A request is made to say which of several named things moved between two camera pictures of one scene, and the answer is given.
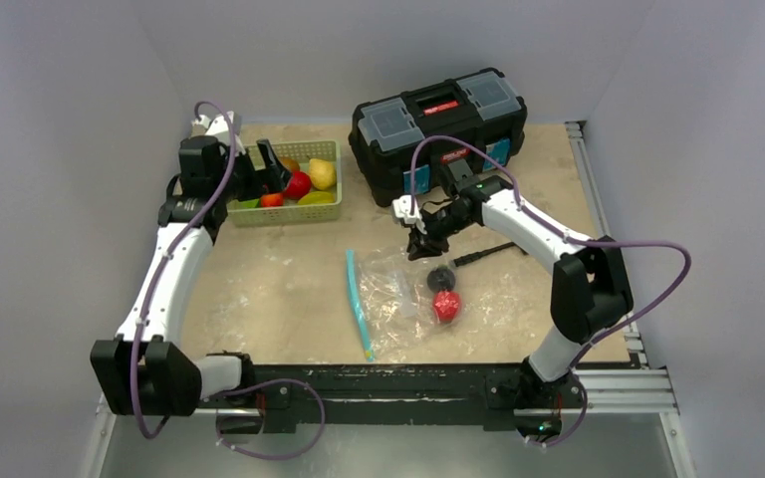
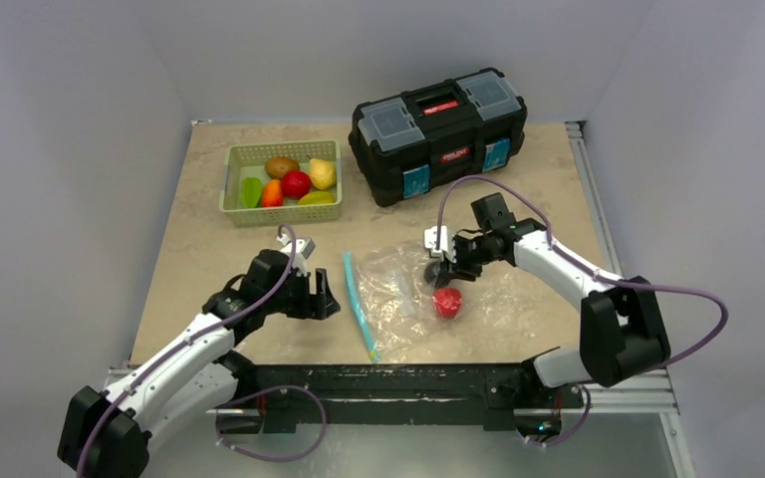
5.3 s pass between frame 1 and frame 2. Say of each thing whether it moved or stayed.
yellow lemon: stayed
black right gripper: moved
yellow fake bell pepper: stayed
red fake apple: stayed
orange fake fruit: stayed
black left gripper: moved
